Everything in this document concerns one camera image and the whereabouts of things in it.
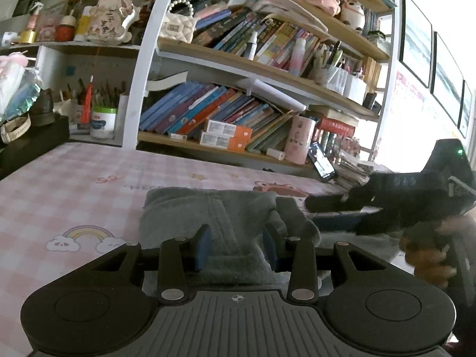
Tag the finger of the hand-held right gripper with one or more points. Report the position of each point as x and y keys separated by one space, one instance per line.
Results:
x=334 y=200
x=349 y=225

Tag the small white roll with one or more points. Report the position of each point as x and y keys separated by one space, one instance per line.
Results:
x=276 y=155

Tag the white storage box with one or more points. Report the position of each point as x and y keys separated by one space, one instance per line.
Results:
x=355 y=91

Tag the stack of magazines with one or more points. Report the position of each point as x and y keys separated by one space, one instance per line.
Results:
x=353 y=173

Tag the pink spray bottle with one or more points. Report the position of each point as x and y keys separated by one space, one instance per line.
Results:
x=32 y=20

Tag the white jar with green rim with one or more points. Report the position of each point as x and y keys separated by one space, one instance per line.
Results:
x=103 y=124

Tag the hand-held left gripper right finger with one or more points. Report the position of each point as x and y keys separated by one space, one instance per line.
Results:
x=268 y=247

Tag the person's right hand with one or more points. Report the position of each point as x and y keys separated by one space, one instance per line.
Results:
x=427 y=264

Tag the floral ceramic figurine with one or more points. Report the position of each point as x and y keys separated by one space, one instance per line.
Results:
x=109 y=18

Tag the iridescent wrapping film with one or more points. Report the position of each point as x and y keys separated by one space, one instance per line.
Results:
x=26 y=95

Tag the grey fleece sweater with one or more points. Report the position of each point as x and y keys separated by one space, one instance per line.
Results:
x=238 y=212

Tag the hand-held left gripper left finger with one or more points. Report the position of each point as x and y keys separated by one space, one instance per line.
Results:
x=202 y=247

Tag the black box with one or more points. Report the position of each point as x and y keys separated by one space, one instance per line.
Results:
x=33 y=148

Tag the bunch of paintbrushes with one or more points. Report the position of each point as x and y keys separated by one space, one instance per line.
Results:
x=104 y=95

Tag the row of colourful paperback books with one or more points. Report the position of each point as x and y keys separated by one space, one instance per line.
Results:
x=230 y=26

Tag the red jar with white cap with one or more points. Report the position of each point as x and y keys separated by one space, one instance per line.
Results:
x=66 y=31

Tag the row of leaning blue books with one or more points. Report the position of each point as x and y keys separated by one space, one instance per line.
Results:
x=193 y=108

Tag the small white flat box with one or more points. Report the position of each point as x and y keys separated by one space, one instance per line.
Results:
x=177 y=136

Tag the white quilted handbag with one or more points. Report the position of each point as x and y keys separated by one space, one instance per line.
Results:
x=179 y=29

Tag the white wooden bookshelf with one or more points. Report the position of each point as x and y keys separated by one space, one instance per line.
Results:
x=145 y=81

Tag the framed picture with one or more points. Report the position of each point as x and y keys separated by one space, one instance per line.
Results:
x=448 y=81
x=416 y=41
x=467 y=109

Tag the pink printed tumbler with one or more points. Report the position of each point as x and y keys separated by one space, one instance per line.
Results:
x=299 y=141

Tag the small black holder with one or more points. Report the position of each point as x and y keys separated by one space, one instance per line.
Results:
x=369 y=100

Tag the pink flower jar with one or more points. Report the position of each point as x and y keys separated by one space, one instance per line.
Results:
x=47 y=33

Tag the pink checked printed sheet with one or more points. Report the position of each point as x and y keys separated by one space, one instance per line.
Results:
x=74 y=186

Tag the yellow and white bottle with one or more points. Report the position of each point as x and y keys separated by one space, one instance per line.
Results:
x=82 y=26

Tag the red tube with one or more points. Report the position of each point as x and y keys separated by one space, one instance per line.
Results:
x=87 y=100

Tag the white cat figure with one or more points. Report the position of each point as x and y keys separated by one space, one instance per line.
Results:
x=352 y=16

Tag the white dropper bottle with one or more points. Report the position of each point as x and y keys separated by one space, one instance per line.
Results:
x=251 y=48

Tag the white pen holder with pens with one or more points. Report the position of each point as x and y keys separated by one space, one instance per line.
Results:
x=333 y=76

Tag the black smartphone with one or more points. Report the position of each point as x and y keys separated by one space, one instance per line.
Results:
x=322 y=163

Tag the pink gradient bottle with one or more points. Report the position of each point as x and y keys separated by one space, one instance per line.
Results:
x=297 y=59

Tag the white sheet stack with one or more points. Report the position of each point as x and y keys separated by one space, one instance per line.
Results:
x=271 y=95

